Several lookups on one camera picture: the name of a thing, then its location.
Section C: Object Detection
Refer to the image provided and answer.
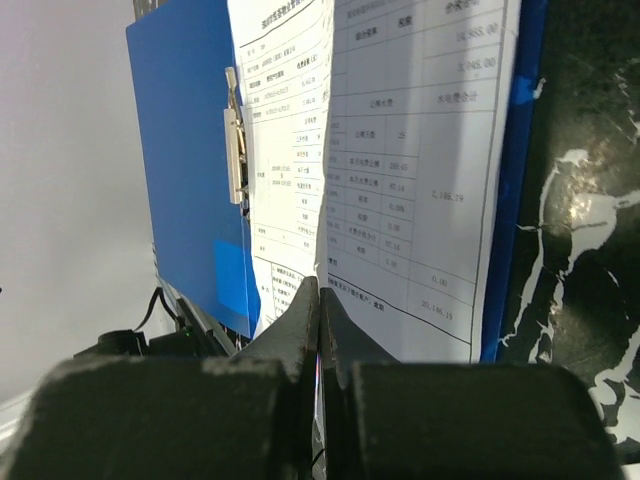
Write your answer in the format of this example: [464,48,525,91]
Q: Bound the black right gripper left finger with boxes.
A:
[1,277,320,479]

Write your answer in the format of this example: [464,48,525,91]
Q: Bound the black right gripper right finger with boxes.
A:
[319,288,623,479]

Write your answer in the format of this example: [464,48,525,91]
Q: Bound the white paper stack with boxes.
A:
[228,0,521,362]

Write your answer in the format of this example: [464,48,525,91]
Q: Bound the blue file folder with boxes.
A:
[126,1,546,361]

